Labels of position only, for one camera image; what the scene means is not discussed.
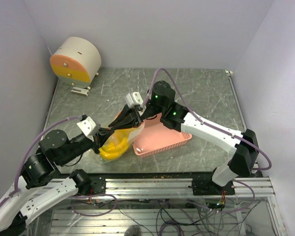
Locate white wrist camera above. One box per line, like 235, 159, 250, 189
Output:
125, 92, 144, 111
77, 117, 101, 136

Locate clear zip bag red zipper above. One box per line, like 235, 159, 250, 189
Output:
99, 122, 145, 162

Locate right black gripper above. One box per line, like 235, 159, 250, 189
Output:
108, 103, 165, 130

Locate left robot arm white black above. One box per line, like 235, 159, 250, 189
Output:
0, 128, 113, 236

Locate white metal latch piece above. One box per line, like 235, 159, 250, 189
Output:
71, 87, 89, 97

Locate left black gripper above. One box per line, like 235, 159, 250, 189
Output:
58, 126, 115, 165

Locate yellow toy banana bunch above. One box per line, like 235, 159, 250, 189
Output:
100, 134, 129, 161

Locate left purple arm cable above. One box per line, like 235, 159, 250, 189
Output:
0, 115, 86, 219

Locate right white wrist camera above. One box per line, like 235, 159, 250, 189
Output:
125, 92, 144, 111

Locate aluminium mounting rail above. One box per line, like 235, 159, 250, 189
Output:
34, 177, 276, 197

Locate pink plastic basket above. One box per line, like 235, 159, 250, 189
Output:
133, 114, 192, 157

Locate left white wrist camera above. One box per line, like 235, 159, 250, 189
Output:
77, 117, 101, 136

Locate round cream drawer box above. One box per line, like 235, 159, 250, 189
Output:
50, 36, 102, 89

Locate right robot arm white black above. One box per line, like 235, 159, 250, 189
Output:
109, 81, 259, 195

